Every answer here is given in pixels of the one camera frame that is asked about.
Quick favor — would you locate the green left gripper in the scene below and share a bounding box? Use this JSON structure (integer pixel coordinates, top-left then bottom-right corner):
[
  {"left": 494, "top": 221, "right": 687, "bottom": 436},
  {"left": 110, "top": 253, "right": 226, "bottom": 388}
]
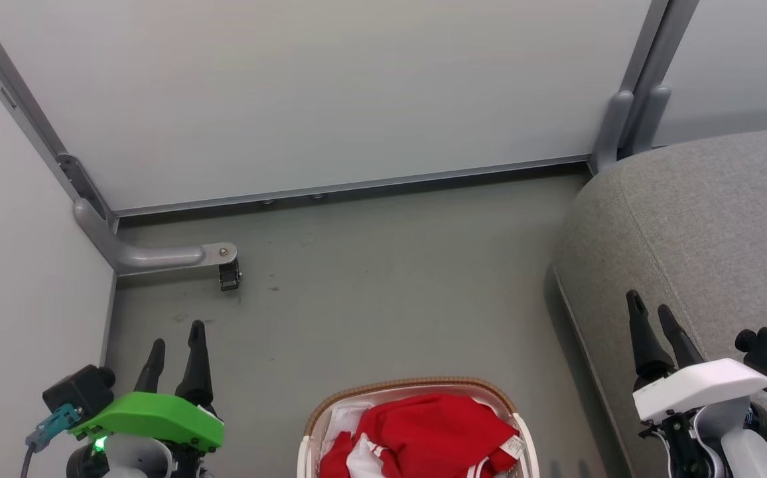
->
[{"left": 68, "top": 320, "right": 226, "bottom": 453}]

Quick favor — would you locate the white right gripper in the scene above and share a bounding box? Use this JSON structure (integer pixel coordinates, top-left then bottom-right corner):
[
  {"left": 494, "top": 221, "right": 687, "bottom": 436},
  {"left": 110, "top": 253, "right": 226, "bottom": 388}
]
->
[{"left": 626, "top": 290, "right": 767, "bottom": 424}]

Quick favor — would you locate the red and white shirt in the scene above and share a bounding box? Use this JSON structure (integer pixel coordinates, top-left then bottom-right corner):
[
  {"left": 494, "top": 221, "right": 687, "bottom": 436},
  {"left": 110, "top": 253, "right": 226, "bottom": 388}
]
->
[{"left": 320, "top": 392, "right": 527, "bottom": 478}]

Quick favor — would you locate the grey fabric sofa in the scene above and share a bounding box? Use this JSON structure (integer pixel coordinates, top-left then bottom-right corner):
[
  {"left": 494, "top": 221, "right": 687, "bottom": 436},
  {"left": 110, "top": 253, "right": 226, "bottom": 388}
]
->
[{"left": 551, "top": 126, "right": 767, "bottom": 478}]

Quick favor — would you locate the black caster wheel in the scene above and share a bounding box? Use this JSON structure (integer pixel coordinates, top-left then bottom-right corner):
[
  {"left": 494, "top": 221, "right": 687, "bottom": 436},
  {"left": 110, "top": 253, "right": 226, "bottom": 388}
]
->
[{"left": 218, "top": 261, "right": 243, "bottom": 292}]

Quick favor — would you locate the long grey partition foot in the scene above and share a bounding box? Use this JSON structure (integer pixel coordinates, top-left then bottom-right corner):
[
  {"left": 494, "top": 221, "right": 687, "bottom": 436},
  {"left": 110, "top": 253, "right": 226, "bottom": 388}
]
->
[{"left": 73, "top": 197, "right": 239, "bottom": 274}]

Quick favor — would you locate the white laundry basket brown rim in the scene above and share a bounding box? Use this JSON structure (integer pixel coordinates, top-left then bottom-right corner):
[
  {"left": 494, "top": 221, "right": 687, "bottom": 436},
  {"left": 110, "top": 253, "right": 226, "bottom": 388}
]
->
[{"left": 297, "top": 376, "right": 541, "bottom": 478}]

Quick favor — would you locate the white basket liner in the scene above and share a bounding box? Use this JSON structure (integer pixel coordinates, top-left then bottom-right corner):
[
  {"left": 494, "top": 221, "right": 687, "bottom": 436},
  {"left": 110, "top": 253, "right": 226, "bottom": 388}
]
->
[{"left": 320, "top": 401, "right": 376, "bottom": 460}]

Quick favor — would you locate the short grey partition foot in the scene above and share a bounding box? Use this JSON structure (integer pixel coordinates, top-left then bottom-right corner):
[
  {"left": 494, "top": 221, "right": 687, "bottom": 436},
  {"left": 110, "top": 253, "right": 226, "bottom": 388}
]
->
[
  {"left": 589, "top": 89, "right": 636, "bottom": 175},
  {"left": 629, "top": 84, "right": 673, "bottom": 157}
]

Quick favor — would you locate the teal left camera cable plug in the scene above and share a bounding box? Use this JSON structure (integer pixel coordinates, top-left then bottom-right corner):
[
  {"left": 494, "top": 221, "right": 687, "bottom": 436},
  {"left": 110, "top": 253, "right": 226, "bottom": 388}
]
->
[{"left": 21, "top": 403, "right": 84, "bottom": 478}]

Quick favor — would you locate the aluminium partition bottom rail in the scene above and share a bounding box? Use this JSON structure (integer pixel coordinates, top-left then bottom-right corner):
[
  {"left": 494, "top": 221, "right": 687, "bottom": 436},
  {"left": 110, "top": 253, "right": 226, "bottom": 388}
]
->
[{"left": 112, "top": 155, "right": 591, "bottom": 218}]

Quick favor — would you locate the grey double partition post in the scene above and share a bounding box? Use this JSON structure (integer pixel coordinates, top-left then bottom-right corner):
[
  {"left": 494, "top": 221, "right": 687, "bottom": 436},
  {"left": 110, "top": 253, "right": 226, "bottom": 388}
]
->
[{"left": 617, "top": 0, "right": 700, "bottom": 100}]

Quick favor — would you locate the grey partition post with bracket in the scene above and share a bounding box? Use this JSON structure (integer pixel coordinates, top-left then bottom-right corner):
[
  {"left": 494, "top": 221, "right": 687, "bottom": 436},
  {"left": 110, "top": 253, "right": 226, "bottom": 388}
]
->
[{"left": 0, "top": 0, "right": 119, "bottom": 228}]

